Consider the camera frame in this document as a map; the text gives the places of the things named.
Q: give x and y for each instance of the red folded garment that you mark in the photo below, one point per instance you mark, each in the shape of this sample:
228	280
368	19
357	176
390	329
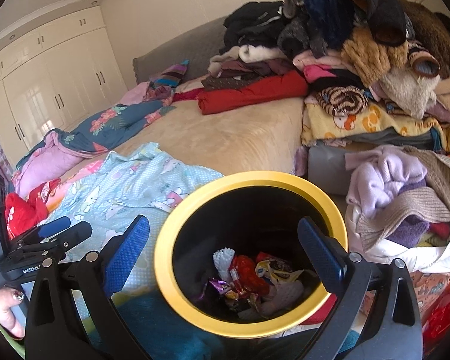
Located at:
255	93

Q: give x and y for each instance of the beige bed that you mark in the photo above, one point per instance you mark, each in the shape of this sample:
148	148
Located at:
240	135

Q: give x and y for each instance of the black bin with yellow rim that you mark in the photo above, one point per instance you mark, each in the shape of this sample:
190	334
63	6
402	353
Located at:
247	180

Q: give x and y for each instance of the pink cartoon blanket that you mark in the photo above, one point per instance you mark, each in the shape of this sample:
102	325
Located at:
86	168

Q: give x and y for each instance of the white cloth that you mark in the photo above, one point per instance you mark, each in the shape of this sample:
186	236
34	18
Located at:
416	257

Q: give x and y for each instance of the yellow white wrapper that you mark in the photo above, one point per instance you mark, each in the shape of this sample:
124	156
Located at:
264	270

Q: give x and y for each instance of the red plastic bag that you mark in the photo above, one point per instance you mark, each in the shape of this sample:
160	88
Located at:
247	273

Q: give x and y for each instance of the pale pink tissue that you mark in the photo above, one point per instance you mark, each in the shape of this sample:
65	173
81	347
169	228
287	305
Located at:
285	296

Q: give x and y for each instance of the grey bed headboard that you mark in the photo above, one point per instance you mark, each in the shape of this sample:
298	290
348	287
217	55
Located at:
195	52

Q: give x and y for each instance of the cream wardrobe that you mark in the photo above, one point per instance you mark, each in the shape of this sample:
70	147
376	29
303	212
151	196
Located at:
52	82

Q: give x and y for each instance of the lilac sweater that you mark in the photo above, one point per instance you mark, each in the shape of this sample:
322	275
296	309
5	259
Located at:
382	180

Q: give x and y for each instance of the lavender and beige sweaters pile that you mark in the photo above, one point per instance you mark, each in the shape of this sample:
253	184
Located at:
408	206

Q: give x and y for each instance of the dark red velvet cloth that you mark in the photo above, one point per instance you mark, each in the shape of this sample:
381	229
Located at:
187	95

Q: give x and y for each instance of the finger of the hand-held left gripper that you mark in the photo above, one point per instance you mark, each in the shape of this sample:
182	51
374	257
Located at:
75	232
54	226

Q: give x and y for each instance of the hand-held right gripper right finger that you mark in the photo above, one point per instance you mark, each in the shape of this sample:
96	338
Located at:
322	258

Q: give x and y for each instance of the striped pillow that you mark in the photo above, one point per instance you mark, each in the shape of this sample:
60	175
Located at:
170	75

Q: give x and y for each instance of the red shiny packaging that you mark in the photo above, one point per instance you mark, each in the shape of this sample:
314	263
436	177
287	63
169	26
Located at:
446	307

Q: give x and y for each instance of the brown snack bar wrapper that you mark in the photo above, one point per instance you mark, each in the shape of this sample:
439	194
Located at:
219	287

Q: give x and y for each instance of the grey cushion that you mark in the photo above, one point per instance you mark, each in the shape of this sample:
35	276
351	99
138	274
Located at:
328	168

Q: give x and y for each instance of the blue pink floral quilt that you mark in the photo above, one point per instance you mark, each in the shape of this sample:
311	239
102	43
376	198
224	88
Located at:
108	120

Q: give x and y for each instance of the person's left hand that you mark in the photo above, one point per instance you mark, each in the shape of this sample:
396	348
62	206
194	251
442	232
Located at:
3	307

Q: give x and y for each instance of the purple knit garment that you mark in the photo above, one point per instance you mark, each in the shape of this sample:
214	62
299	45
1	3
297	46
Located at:
408	232

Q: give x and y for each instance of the pink pillow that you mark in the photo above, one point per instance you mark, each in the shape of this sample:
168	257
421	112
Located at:
135	95

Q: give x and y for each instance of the orange print cloth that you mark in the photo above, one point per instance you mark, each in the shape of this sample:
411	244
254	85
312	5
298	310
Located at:
431	285

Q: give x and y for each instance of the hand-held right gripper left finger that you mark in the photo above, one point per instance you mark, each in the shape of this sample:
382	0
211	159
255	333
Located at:
125	258

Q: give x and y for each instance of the pile of mixed clothes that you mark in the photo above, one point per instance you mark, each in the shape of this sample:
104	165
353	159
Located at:
341	26

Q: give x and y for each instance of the light blue cat print blanket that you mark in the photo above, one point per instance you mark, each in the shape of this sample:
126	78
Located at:
146	180

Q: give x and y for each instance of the red printed garment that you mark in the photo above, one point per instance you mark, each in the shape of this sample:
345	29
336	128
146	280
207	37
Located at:
22	210

